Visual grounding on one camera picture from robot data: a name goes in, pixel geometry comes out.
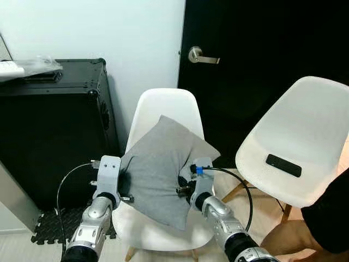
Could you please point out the grey pillow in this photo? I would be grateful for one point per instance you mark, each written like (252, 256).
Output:
(158, 169)

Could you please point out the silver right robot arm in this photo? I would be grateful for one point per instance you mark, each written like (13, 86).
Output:
(218, 213)

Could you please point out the white shell chair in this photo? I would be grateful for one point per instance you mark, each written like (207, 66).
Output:
(163, 106)
(305, 125)

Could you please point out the black flight case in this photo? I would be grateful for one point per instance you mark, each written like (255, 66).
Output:
(49, 136)

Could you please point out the black remote control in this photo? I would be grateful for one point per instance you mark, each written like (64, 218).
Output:
(283, 165)

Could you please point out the person in black shorts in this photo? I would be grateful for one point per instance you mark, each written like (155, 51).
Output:
(332, 218)

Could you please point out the white item in clear wrap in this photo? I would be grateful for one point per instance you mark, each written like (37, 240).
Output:
(22, 68)

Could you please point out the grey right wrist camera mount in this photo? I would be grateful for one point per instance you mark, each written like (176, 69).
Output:
(203, 183)

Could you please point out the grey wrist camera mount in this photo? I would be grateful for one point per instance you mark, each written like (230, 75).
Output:
(203, 183)
(108, 174)

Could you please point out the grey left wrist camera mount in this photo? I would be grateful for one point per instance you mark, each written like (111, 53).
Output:
(108, 174)

